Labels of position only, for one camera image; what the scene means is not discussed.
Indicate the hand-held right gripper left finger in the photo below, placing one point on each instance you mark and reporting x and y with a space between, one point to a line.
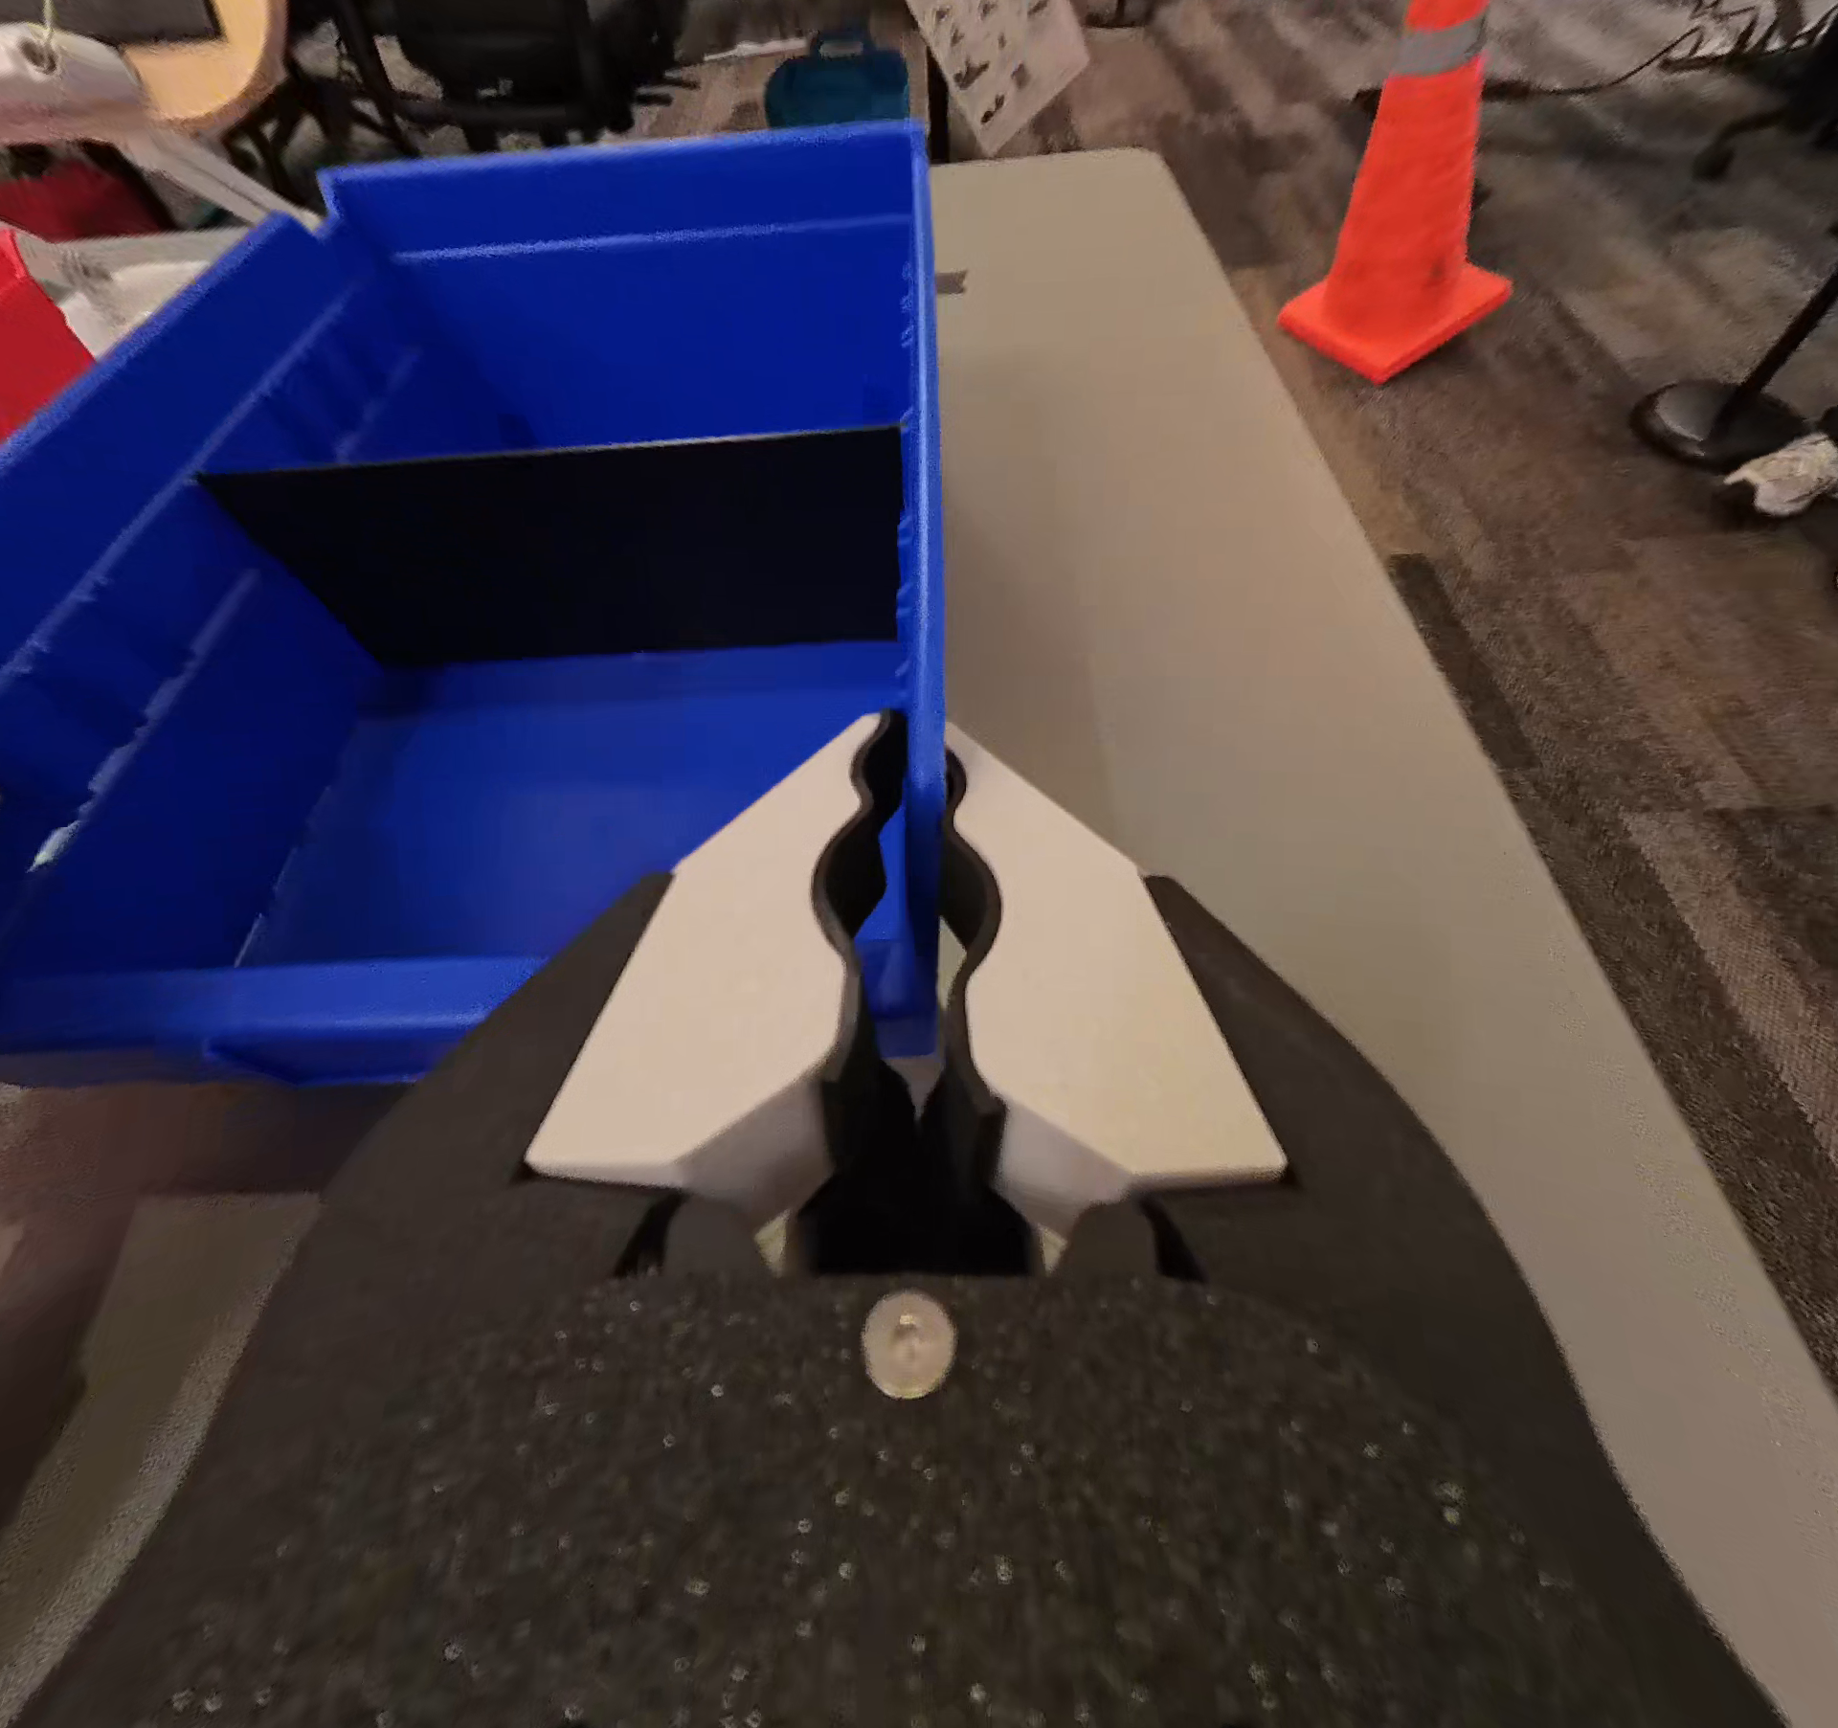
704 1025

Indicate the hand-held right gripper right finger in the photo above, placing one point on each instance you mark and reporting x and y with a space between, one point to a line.
1120 1039

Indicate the blue storage bin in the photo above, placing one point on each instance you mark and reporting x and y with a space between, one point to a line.
575 810

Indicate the red storage bin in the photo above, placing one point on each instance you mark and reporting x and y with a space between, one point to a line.
36 335

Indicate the grey desk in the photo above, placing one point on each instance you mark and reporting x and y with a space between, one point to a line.
1219 780

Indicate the black bin divider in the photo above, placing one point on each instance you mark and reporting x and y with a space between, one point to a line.
575 536

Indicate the black pole base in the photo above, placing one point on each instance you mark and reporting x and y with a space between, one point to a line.
1709 424

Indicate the orange traffic cone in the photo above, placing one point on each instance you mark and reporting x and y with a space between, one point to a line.
1414 178

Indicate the blue bag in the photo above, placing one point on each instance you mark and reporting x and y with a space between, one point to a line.
837 84

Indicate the printed paper sheet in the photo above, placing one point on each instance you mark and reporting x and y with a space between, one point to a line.
991 19

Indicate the black office chair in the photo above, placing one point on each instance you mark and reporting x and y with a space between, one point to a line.
487 5

